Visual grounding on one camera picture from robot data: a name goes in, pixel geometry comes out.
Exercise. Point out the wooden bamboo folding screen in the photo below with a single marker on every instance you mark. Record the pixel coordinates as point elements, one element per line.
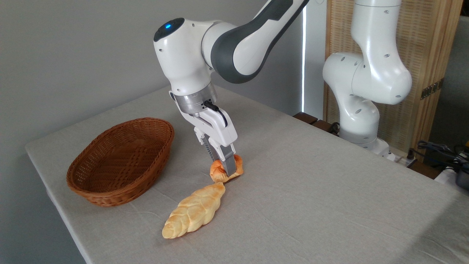
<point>425,44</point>

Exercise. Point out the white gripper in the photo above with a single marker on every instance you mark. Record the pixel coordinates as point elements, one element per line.
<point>220,132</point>

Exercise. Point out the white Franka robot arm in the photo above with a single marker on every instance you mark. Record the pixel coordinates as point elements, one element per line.
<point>183,55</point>

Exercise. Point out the white power strip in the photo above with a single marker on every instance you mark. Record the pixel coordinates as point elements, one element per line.
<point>401,158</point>

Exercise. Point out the long braided pale bread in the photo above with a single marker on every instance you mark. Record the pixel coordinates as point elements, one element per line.
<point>192,212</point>

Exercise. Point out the metal screen hinge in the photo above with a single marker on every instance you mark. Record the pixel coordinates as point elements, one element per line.
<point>431,88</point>

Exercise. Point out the dark wooden block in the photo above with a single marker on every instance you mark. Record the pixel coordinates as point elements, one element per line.
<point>322,126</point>
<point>305,117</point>

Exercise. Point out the grey tablecloth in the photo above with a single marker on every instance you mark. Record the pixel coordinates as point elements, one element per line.
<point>300,205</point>

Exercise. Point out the brown woven wicker basket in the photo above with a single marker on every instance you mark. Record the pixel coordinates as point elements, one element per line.
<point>110,192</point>

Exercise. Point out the round orange bread roll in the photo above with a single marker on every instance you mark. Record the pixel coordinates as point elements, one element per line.
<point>217,173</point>

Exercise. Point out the dark grey device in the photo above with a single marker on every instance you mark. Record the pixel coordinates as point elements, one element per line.
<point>463,179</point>

